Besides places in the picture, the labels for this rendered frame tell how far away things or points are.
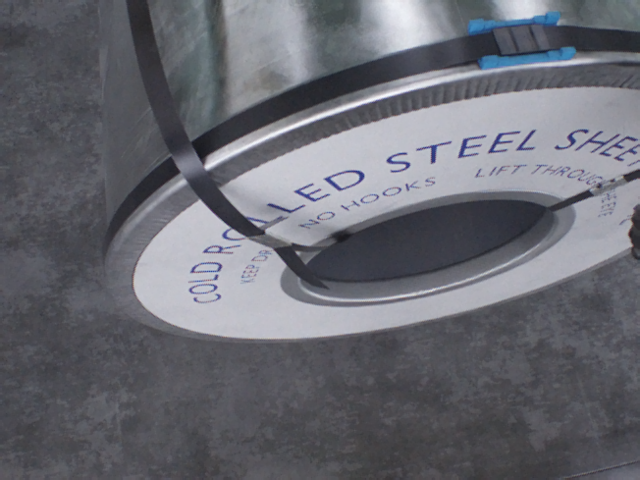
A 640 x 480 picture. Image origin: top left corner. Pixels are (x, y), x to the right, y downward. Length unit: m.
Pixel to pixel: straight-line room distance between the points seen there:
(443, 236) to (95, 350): 1.11
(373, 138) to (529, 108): 0.19
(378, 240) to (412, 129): 0.76
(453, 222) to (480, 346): 0.64
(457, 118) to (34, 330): 1.60
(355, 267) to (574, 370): 0.95
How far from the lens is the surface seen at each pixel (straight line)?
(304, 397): 1.91
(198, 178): 0.76
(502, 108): 0.77
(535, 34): 0.73
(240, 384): 1.92
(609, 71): 0.79
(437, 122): 0.76
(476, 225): 1.47
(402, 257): 1.49
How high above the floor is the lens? 1.89
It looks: 68 degrees down
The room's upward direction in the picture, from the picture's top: 10 degrees clockwise
